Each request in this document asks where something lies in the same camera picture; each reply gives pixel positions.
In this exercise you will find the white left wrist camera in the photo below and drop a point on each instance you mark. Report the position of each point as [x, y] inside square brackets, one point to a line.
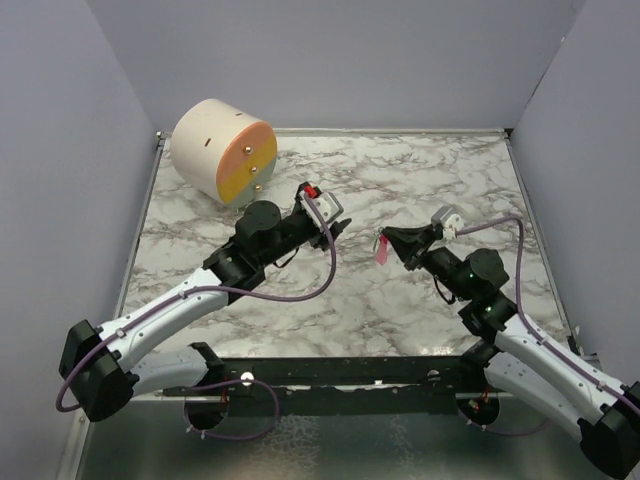
[321, 207]

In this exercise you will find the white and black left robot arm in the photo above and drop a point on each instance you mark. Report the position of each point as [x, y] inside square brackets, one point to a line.
[98, 365]

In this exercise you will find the cream cylinder with coloured face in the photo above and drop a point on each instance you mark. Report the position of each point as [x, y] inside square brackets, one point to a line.
[223, 152]

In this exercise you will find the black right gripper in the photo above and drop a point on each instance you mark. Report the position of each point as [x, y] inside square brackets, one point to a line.
[412, 243]

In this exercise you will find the aluminium table frame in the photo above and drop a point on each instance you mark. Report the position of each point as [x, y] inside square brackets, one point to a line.
[347, 306]

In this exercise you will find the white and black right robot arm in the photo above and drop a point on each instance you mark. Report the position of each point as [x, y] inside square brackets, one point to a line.
[517, 356]

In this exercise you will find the pink strap keyring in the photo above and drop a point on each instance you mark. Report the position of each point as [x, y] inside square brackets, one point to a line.
[380, 248]

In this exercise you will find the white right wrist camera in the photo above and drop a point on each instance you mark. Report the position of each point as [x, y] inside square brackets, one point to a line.
[449, 220]

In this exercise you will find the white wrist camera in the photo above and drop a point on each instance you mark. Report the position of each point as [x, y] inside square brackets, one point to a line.
[449, 220]
[321, 207]

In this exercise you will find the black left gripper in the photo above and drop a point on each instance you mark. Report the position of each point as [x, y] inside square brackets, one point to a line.
[317, 240]

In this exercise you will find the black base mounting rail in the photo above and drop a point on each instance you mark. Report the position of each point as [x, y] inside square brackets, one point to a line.
[343, 386]

